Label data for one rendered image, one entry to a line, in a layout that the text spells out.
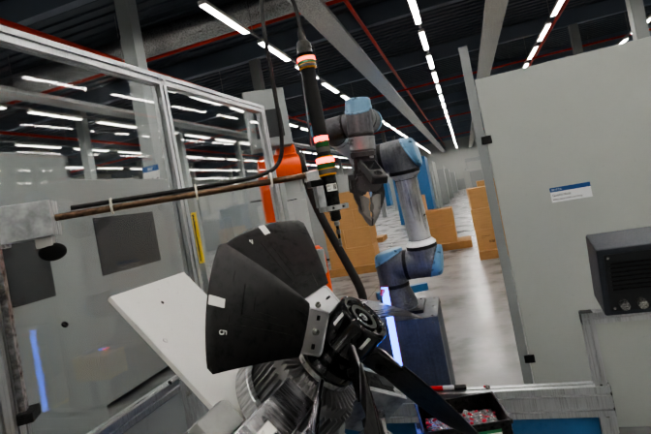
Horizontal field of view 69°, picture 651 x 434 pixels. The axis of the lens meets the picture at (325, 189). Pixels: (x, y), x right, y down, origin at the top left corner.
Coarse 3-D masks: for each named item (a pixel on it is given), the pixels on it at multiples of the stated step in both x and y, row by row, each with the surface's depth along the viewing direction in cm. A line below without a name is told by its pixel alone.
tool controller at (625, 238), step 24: (600, 240) 124; (624, 240) 121; (648, 240) 118; (600, 264) 120; (624, 264) 119; (648, 264) 117; (600, 288) 123; (624, 288) 120; (648, 288) 119; (624, 312) 122
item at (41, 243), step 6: (36, 240) 92; (42, 240) 92; (48, 240) 93; (54, 240) 95; (36, 246) 92; (42, 246) 92; (48, 246) 92; (54, 246) 93; (60, 246) 93; (42, 252) 92; (48, 252) 92; (54, 252) 92; (60, 252) 93; (66, 252) 94; (42, 258) 92; (48, 258) 92; (54, 258) 93; (60, 258) 94
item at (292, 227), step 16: (272, 224) 120; (288, 224) 122; (240, 240) 114; (256, 240) 115; (272, 240) 116; (288, 240) 116; (304, 240) 118; (256, 256) 112; (272, 256) 112; (288, 256) 113; (304, 256) 114; (272, 272) 110; (288, 272) 110; (304, 272) 110; (320, 272) 111; (304, 288) 108
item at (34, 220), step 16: (0, 208) 89; (16, 208) 90; (32, 208) 90; (48, 208) 91; (0, 224) 89; (16, 224) 89; (32, 224) 90; (48, 224) 91; (0, 240) 88; (16, 240) 89
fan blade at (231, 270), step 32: (224, 256) 85; (224, 288) 82; (256, 288) 86; (288, 288) 92; (224, 320) 79; (256, 320) 84; (288, 320) 89; (224, 352) 77; (256, 352) 83; (288, 352) 89
